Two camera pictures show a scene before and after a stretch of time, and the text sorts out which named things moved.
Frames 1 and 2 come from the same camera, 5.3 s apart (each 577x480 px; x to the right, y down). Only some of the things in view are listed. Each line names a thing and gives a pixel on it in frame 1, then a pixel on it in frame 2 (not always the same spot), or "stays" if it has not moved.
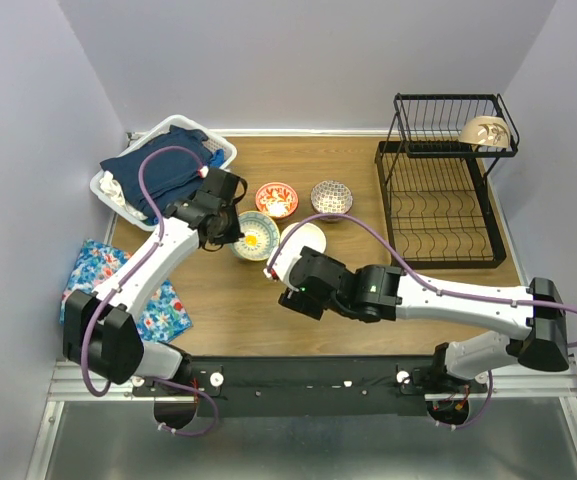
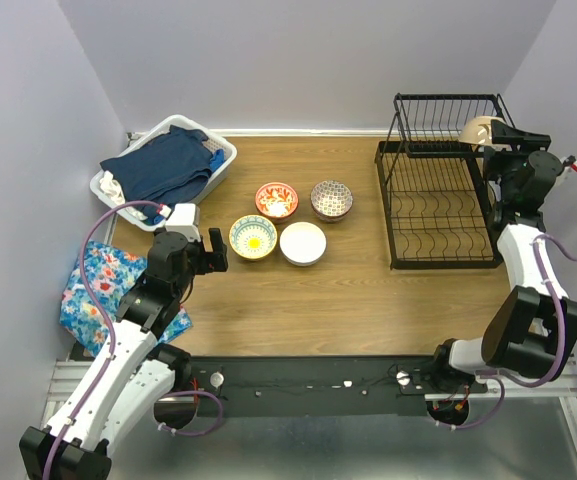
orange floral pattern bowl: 277,199 stays
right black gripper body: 296,299 to 506,164
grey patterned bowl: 331,197 stays
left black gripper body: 230,230 to 197,264
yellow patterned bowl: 261,236 stays
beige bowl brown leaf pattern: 486,130 stays
